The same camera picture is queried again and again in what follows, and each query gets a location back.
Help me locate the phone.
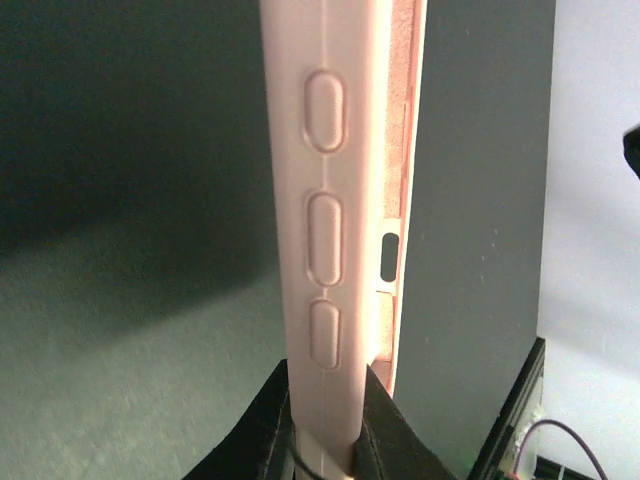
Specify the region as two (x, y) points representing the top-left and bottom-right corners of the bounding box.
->
(260, 1), (427, 479)

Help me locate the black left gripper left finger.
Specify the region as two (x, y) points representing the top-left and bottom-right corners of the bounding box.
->
(187, 360), (296, 480)

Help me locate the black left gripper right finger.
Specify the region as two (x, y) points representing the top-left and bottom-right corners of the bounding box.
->
(353, 368), (454, 480)

